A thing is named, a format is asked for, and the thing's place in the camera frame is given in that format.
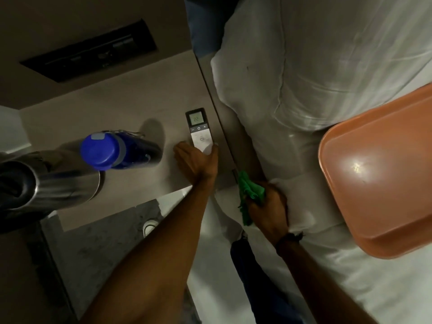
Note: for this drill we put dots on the person's right thumb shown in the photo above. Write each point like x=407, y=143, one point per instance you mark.
x=254, y=202

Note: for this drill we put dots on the orange plastic tray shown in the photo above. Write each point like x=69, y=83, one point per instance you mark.
x=381, y=178

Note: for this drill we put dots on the green cleaning cloth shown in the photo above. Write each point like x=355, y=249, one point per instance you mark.
x=249, y=192

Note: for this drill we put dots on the person's left hand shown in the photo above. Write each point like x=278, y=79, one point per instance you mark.
x=197, y=163

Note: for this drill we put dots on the black wall switch panel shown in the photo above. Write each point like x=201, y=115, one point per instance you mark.
x=91, y=50

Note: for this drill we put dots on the white remote control with display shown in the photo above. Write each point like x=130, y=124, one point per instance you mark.
x=199, y=129

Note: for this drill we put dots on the stainless steel flask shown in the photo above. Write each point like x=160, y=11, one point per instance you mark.
x=50, y=188

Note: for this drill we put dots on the person's left forearm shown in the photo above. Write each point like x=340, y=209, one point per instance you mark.
x=152, y=256

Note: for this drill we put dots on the white pillow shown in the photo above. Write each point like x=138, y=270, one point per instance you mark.
x=320, y=57

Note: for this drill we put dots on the white bed sheet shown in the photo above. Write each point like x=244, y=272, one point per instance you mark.
x=337, y=266

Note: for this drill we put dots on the person's right forearm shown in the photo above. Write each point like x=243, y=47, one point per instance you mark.
x=320, y=283

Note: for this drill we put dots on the person's right hand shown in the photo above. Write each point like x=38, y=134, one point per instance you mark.
x=271, y=212

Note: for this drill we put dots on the blue water bottle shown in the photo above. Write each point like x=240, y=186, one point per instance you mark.
x=111, y=150

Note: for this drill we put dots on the person's white shoe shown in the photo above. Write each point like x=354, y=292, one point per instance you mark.
x=150, y=227

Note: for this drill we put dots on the beige bedside table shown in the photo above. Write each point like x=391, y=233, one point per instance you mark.
x=135, y=104

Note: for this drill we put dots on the blue padded headboard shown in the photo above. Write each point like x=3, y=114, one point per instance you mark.
x=202, y=26

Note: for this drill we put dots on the person's left thumb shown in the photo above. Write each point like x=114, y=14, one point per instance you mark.
x=214, y=150

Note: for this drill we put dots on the person's blue trouser leg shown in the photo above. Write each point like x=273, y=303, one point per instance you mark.
x=256, y=283

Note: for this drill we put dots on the black wristband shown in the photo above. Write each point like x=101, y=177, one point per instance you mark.
x=288, y=237

